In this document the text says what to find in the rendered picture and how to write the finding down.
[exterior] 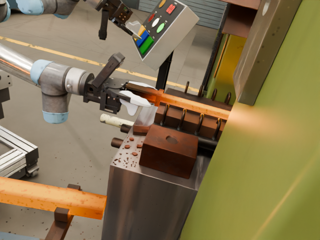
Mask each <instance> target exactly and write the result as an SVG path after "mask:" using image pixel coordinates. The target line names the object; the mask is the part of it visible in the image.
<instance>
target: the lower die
mask: <svg viewBox="0 0 320 240"><path fill-rule="evenodd" d="M165 94H169V95H172V96H176V97H180V98H183V99H187V100H191V101H194V102H198V103H202V104H205V105H209V106H213V107H216V108H220V109H223V110H228V111H231V110H232V107H233V105H231V104H228V105H226V103H224V102H220V101H216V100H214V101H212V99H208V98H205V97H198V96H197V95H194V94H190V93H184V92H183V91H179V90H175V89H171V88H167V90H166V91H165ZM167 104H169V110H168V111H167V115H166V119H165V125H166V126H170V127H173V128H178V126H179V123H180V119H181V116H182V112H183V109H186V114H185V118H184V121H183V125H182V129H181V130H184V131H188V132H191V133H195V131H196V129H197V126H198V124H199V121H200V119H199V117H200V114H202V113H203V114H204V117H203V122H202V125H201V128H200V133H199V135H202V136H205V137H209V138H212V136H214V133H215V131H216V128H217V124H216V122H217V120H218V119H219V118H220V119H221V126H220V130H219V132H218V135H217V140H219V139H220V137H221V134H222V132H223V129H224V127H225V124H226V122H227V120H228V119H227V118H224V117H220V116H216V115H213V114H209V113H206V112H202V111H199V110H194V109H191V108H187V107H183V106H180V105H176V104H173V103H169V102H166V101H162V100H161V101H160V104H159V106H158V108H157V111H156V113H155V118H154V122H155V123H159V124H160V123H161V121H162V117H163V113H164V110H165V107H166V105H167ZM198 150H201V151H204V152H208V153H211V154H213V153H214V151H212V150H208V149H204V148H201V147H198Z"/></svg>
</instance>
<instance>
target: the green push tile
mask: <svg viewBox="0 0 320 240"><path fill-rule="evenodd" d="M153 42H154V40H153V39H152V37H151V36H149V37H148V38H147V39H146V41H145V42H144V43H143V45H142V46H141V47H140V51H141V53H142V55H144V54H145V52H146V51H147V50H148V49H149V47H150V46H151V45H152V44H153Z"/></svg>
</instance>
